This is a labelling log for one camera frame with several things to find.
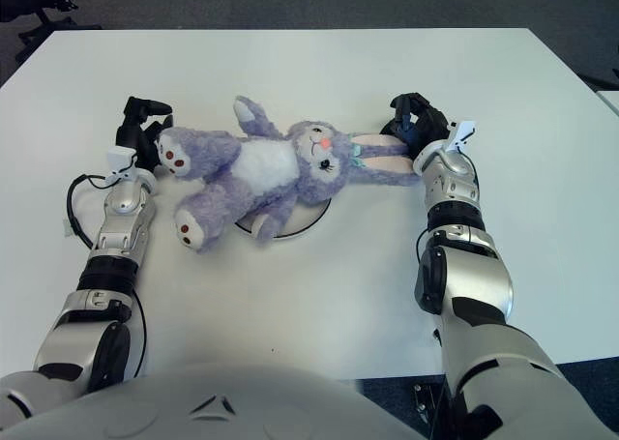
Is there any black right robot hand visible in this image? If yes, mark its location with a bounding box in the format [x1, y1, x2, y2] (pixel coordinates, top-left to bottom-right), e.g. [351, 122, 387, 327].
[380, 91, 454, 163]

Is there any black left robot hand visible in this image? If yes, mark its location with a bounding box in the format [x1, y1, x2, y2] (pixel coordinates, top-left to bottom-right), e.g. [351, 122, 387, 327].
[114, 95, 176, 174]

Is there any purple plush bunny doll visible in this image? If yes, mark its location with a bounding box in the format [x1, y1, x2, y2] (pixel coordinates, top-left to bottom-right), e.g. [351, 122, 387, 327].
[157, 95, 420, 253]

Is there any white plate with black rim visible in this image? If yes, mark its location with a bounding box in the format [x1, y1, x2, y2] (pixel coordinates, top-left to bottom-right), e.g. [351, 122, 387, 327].
[235, 195, 334, 242]

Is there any black office chair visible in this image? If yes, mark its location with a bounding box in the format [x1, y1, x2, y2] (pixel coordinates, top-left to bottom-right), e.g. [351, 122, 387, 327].
[0, 0, 103, 49]

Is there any black chair base leg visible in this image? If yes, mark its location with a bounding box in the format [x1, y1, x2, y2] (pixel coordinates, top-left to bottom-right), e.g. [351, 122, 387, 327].
[577, 70, 619, 93]

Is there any silver robot torso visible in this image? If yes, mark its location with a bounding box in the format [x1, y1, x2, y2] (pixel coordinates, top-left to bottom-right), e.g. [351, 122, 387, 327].
[0, 360, 431, 440]

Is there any white left wrist mount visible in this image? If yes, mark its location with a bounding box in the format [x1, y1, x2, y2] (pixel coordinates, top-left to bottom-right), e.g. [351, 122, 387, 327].
[103, 147, 139, 186]

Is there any white wrist mount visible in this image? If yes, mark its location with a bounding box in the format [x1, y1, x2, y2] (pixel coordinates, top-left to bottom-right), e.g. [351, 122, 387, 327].
[447, 119, 479, 155]
[103, 147, 139, 186]

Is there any white right wrist mount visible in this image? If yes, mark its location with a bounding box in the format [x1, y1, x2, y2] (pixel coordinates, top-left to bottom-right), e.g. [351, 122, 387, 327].
[447, 119, 479, 155]

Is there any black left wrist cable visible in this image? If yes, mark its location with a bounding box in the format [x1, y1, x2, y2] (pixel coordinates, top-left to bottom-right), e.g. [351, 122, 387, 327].
[66, 172, 115, 249]

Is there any black metal bracket with screws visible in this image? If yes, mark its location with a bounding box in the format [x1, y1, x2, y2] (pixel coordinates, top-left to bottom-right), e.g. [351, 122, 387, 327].
[413, 384, 449, 440]

